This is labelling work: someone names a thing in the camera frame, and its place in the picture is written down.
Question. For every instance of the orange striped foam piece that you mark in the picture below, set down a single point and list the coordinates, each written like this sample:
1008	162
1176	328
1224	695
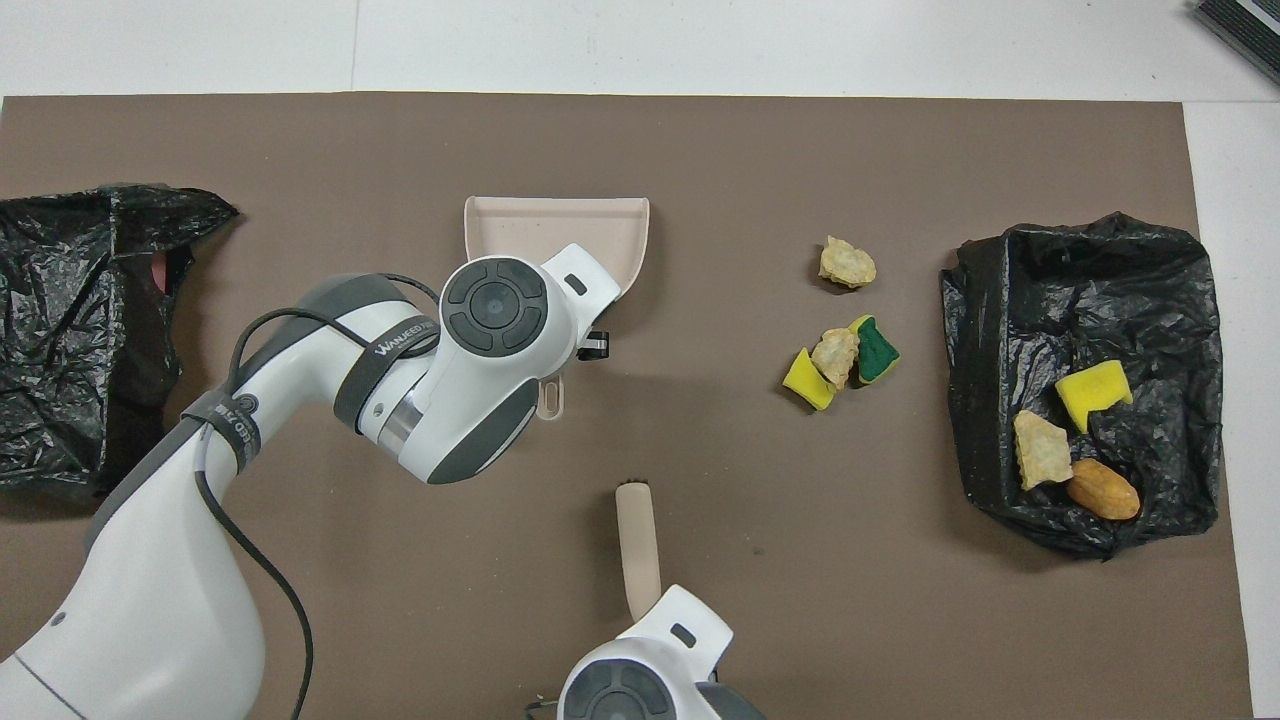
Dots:
1040	450

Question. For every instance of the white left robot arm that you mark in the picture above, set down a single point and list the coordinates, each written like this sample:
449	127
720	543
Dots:
150	600

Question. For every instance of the green yellow sponge piece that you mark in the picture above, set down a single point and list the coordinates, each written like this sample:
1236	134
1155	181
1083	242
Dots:
880	355
1090	390

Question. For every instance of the beige hand brush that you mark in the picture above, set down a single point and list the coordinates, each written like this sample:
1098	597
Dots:
638	550

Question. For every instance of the brown table mat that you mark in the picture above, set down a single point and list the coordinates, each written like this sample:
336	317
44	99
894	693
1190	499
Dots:
800	600

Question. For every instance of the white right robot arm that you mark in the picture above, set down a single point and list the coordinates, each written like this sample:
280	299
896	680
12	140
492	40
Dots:
620	690

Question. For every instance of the beige plastic dustpan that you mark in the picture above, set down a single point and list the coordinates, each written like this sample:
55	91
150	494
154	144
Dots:
520	230

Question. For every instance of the pink plastic bin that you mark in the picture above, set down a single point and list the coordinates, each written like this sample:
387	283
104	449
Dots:
160	270

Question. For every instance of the black ribbed block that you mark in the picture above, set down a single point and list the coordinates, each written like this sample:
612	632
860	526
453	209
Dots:
1250	25

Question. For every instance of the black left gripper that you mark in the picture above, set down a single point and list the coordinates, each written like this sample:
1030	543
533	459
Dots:
592	346

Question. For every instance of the black bag lined bin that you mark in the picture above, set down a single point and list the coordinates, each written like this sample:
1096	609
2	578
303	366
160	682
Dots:
60	300
1150	300

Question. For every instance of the orange brown foam lump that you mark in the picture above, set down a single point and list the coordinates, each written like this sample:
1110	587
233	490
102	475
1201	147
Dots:
1103	490

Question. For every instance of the beige foam lump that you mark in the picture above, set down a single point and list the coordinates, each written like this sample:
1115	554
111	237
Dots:
847	263
835	355

